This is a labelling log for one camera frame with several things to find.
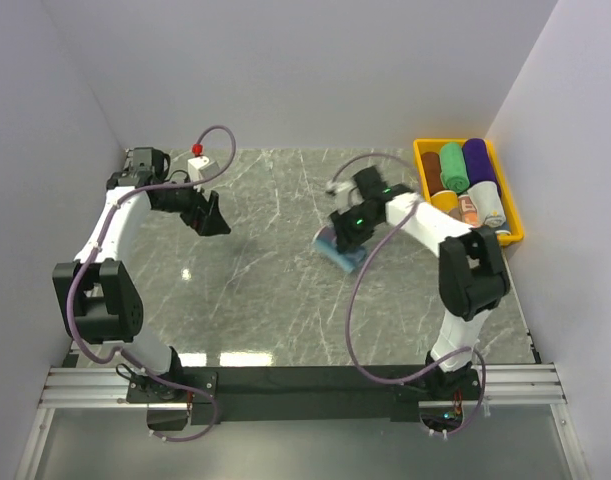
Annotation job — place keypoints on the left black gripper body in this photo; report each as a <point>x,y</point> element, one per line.
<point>186,201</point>

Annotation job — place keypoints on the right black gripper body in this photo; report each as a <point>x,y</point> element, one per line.
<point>356,224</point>

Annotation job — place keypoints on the blue towel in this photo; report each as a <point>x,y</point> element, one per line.
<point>324,242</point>

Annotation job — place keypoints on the white towel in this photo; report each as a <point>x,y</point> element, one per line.
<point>487,201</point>

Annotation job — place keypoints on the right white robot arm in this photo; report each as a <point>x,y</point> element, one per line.
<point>472,275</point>

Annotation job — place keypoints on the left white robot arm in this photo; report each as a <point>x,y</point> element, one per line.
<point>98,299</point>

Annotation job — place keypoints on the brown rolled towel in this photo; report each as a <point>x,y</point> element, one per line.
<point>432,170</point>

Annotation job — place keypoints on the green rolled towel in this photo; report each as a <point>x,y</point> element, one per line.
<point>453,168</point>

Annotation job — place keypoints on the orange lettered rolled towel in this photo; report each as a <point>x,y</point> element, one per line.
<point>468,211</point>

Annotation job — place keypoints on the purple rolled towel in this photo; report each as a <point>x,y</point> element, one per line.
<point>478,163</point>

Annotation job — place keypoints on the yellow plastic bin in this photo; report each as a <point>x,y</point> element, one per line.
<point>516,230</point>

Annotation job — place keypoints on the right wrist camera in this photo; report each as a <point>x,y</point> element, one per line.
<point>344,193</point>

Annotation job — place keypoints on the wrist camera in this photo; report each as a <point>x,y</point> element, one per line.
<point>200,167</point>
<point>344,193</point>

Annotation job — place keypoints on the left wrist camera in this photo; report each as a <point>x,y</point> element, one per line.
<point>200,167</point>

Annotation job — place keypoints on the aluminium rail frame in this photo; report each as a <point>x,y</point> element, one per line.
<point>263,297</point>

